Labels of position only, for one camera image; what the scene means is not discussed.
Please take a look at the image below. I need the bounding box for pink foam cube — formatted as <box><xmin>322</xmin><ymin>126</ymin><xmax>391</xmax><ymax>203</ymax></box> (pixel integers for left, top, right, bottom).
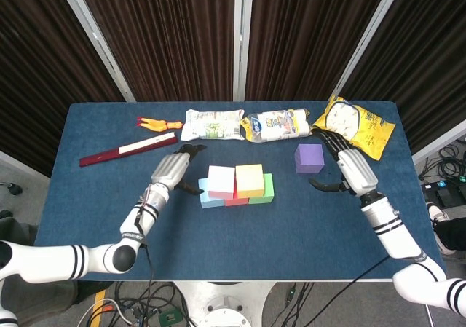
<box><xmin>207</xmin><ymin>165</ymin><xmax>236</xmax><ymax>200</ymax></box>

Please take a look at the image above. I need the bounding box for green circuit board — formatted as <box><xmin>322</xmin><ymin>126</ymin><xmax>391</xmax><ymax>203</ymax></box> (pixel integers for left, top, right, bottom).
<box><xmin>158</xmin><ymin>307</ymin><xmax>183</xmax><ymax>327</ymax></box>

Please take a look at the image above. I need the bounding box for black device with teal lights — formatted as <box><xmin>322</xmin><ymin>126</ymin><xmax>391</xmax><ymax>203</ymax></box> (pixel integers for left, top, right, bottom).
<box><xmin>420</xmin><ymin>180</ymin><xmax>466</xmax><ymax>208</ymax></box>

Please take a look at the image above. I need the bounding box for light blue foam cube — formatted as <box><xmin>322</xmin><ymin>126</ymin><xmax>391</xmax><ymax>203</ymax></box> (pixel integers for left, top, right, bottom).
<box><xmin>198</xmin><ymin>178</ymin><xmax>226</xmax><ymax>210</ymax></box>

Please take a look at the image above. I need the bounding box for long dark red box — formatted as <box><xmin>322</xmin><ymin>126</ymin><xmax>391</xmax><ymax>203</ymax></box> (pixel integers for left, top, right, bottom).
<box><xmin>79</xmin><ymin>131</ymin><xmax>179</xmax><ymax>168</ymax></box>

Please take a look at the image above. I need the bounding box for green foam cube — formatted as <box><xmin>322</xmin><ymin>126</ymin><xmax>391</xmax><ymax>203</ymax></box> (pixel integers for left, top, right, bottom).
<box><xmin>248</xmin><ymin>173</ymin><xmax>275</xmax><ymax>205</ymax></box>

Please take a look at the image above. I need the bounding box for white partition frame rail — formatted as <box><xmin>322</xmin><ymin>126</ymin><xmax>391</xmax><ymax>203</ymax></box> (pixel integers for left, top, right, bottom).
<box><xmin>411</xmin><ymin>119</ymin><xmax>466</xmax><ymax>165</ymax></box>
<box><xmin>0</xmin><ymin>150</ymin><xmax>50</xmax><ymax>183</ymax></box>

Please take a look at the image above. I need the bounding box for dark brown curtain panel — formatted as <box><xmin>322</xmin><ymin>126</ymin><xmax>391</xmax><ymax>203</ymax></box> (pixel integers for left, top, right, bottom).
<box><xmin>245</xmin><ymin>0</ymin><xmax>394</xmax><ymax>102</ymax></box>
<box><xmin>0</xmin><ymin>0</ymin><xmax>127</xmax><ymax>177</ymax></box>
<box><xmin>341</xmin><ymin>0</ymin><xmax>466</xmax><ymax>153</ymax></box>
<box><xmin>74</xmin><ymin>0</ymin><xmax>237</xmax><ymax>102</ymax></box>

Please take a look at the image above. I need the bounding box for blue fabric table cover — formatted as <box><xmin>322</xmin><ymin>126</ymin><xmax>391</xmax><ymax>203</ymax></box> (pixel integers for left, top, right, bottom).
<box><xmin>28</xmin><ymin>101</ymin><xmax>447</xmax><ymax>281</ymax></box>

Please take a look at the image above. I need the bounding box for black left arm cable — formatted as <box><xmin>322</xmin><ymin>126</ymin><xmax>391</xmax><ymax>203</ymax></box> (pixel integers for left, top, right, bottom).
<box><xmin>134</xmin><ymin>210</ymin><xmax>156</xmax><ymax>283</ymax></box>

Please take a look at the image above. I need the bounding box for black and white sneaker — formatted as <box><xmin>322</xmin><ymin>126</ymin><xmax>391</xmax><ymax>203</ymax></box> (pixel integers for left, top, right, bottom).
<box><xmin>426</xmin><ymin>202</ymin><xmax>456</xmax><ymax>256</ymax></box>

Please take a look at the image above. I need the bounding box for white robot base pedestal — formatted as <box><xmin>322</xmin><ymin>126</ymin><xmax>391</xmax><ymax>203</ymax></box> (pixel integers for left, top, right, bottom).
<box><xmin>173</xmin><ymin>280</ymin><xmax>277</xmax><ymax>327</ymax></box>

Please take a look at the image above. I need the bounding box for yellow rubber chicken toy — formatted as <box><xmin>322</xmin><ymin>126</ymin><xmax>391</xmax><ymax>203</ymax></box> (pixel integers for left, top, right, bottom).
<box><xmin>136</xmin><ymin>117</ymin><xmax>184</xmax><ymax>133</ymax></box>

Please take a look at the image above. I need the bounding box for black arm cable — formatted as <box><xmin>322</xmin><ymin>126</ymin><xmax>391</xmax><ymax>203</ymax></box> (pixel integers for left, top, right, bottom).
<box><xmin>134</xmin><ymin>210</ymin><xmax>156</xmax><ymax>283</ymax></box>
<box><xmin>320</xmin><ymin>256</ymin><xmax>392</xmax><ymax>306</ymax></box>

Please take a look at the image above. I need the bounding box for white floor cable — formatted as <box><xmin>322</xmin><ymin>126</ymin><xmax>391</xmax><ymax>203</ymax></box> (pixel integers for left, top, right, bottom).
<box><xmin>77</xmin><ymin>297</ymin><xmax>135</xmax><ymax>327</ymax></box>

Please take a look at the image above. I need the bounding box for white partition frame post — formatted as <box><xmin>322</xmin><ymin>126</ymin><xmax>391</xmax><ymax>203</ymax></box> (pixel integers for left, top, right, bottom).
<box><xmin>232</xmin><ymin>0</ymin><xmax>255</xmax><ymax>102</ymax></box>
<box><xmin>333</xmin><ymin>0</ymin><xmax>408</xmax><ymax>98</ymax></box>
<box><xmin>54</xmin><ymin>0</ymin><xmax>138</xmax><ymax>103</ymax></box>

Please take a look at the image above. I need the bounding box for yellow bag of cotton balls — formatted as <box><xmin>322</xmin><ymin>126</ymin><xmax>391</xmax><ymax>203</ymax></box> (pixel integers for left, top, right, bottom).
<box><xmin>312</xmin><ymin>94</ymin><xmax>397</xmax><ymax>161</ymax></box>

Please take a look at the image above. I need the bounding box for yellow foam cube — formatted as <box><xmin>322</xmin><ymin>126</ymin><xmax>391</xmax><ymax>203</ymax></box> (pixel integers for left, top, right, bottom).
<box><xmin>234</xmin><ymin>164</ymin><xmax>265</xmax><ymax>199</ymax></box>

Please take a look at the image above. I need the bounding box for black trouser leg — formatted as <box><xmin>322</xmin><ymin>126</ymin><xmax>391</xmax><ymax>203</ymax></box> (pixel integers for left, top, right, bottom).
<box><xmin>435</xmin><ymin>217</ymin><xmax>466</xmax><ymax>251</ymax></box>

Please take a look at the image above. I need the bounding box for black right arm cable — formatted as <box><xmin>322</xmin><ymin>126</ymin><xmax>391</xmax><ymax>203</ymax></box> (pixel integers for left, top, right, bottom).
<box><xmin>320</xmin><ymin>256</ymin><xmax>392</xmax><ymax>306</ymax></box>

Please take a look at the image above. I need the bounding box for white tissue pack green print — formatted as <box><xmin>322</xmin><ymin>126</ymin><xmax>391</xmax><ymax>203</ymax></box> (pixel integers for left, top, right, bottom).
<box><xmin>180</xmin><ymin>109</ymin><xmax>245</xmax><ymax>142</ymax></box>

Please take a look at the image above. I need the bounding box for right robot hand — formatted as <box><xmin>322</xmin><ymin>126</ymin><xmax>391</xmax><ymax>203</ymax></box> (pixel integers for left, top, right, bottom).
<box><xmin>308</xmin><ymin>130</ymin><xmax>379</xmax><ymax>197</ymax></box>

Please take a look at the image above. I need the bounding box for red foam cube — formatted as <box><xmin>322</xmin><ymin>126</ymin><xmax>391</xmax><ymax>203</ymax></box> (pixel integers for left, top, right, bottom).
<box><xmin>224</xmin><ymin>190</ymin><xmax>250</xmax><ymax>207</ymax></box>

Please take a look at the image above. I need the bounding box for black cable pile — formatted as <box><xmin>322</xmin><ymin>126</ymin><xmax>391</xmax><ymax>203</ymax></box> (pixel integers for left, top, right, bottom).
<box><xmin>418</xmin><ymin>137</ymin><xmax>466</xmax><ymax>182</ymax></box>

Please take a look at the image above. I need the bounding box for purple foam cube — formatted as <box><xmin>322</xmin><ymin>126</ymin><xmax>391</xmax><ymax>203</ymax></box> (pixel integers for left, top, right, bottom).
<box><xmin>294</xmin><ymin>143</ymin><xmax>325</xmax><ymax>175</ymax></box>

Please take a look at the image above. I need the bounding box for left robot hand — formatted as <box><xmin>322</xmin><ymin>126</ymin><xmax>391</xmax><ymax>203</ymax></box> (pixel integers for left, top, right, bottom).
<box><xmin>151</xmin><ymin>143</ymin><xmax>208</xmax><ymax>196</ymax></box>

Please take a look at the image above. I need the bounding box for black floor cable tangle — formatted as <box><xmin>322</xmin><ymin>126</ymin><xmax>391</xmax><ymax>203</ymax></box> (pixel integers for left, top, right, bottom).
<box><xmin>108</xmin><ymin>281</ymin><xmax>194</xmax><ymax>327</ymax></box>

